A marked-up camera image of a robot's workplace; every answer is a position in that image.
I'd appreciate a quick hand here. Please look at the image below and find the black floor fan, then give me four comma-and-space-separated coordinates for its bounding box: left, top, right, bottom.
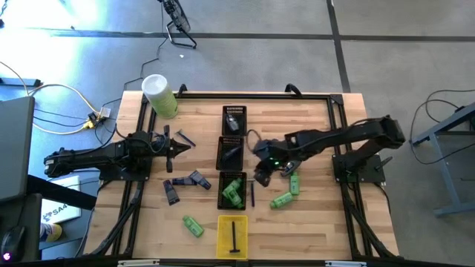
157, 0, 198, 50

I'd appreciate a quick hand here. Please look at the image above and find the black desk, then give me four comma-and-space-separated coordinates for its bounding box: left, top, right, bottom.
0, 174, 97, 263

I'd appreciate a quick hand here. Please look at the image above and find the cream yellow cable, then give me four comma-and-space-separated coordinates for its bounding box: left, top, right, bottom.
0, 61, 103, 135

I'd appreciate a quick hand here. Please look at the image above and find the white printed box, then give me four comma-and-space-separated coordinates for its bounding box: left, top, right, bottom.
39, 175, 82, 225

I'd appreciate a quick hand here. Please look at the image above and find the grey metal table frame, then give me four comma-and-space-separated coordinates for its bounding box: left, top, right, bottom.
410, 102, 475, 219

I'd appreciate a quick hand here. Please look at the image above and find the grey computer monitor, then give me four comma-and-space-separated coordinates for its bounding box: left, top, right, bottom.
0, 95, 36, 203

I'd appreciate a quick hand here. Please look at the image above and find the yellow white blue object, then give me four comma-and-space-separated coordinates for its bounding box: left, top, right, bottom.
39, 222, 63, 243

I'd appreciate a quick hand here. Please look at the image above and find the black computer mouse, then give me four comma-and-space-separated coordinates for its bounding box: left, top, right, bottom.
0, 225, 26, 263

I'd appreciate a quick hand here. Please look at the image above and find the green disinfecting wipes canister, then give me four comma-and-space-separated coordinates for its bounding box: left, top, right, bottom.
141, 73, 179, 120

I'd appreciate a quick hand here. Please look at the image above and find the small green plastic bottle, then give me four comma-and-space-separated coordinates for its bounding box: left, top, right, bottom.
182, 215, 205, 238
221, 177, 244, 197
289, 172, 301, 197
224, 191, 245, 208
269, 191, 295, 210

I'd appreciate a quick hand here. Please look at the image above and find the black power strip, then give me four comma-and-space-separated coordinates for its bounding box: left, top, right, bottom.
0, 76, 42, 88

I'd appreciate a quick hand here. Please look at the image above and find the yellow slotted plastic basket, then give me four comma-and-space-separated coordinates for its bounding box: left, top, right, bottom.
216, 214, 249, 260

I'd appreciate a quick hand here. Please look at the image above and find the black floor cable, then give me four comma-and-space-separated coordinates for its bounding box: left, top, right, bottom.
410, 105, 475, 196
425, 88, 475, 124

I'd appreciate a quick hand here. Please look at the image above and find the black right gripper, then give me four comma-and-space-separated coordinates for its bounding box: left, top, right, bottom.
252, 139, 298, 188

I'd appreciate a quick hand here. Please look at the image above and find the black slotted plastic basket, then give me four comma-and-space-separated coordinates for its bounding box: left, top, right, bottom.
215, 136, 245, 172
221, 105, 248, 137
216, 171, 247, 211

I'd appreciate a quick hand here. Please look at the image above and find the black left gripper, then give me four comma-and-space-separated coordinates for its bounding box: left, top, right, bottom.
150, 125, 192, 174

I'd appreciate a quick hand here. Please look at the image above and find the white mounting plate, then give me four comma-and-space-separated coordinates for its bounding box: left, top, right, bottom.
117, 259, 160, 266
325, 260, 368, 267

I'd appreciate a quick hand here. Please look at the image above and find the black fan cable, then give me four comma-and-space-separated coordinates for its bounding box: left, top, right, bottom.
102, 0, 168, 108

